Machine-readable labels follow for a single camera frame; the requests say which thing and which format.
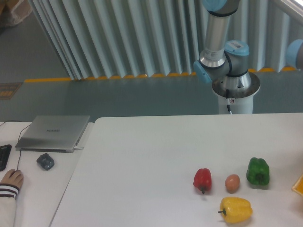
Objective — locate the person's hand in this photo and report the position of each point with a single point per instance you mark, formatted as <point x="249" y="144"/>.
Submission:
<point x="13" y="177"/>

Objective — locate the white striped sleeve forearm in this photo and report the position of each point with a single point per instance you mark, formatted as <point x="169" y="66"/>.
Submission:
<point x="8" y="195"/>

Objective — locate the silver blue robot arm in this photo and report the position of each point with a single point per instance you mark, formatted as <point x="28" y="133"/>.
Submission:
<point x="225" y="63"/>

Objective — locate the black keyboard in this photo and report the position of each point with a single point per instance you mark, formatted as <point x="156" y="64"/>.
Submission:
<point x="4" y="156"/>

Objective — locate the small dark grey case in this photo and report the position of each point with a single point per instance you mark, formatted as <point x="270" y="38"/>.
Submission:
<point x="45" y="161"/>

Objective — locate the silver laptop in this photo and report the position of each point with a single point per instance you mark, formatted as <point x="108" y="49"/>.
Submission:
<point x="55" y="133"/>

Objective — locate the white folding partition screen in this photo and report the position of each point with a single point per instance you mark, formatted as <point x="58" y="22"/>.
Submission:
<point x="105" y="38"/>

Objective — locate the cardboard box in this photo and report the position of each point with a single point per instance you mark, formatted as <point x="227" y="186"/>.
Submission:
<point x="13" y="12"/>

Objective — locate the red bell pepper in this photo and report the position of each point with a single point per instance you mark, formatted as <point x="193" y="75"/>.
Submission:
<point x="203" y="180"/>

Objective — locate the brown egg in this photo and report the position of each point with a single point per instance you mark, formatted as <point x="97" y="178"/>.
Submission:
<point x="232" y="183"/>

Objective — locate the yellow bell pepper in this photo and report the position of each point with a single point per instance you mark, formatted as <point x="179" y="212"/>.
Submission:
<point x="235" y="209"/>

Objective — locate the green bell pepper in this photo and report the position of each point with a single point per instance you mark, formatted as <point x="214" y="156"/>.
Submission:
<point x="258" y="172"/>

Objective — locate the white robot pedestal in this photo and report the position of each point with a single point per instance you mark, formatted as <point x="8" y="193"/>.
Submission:
<point x="239" y="102"/>

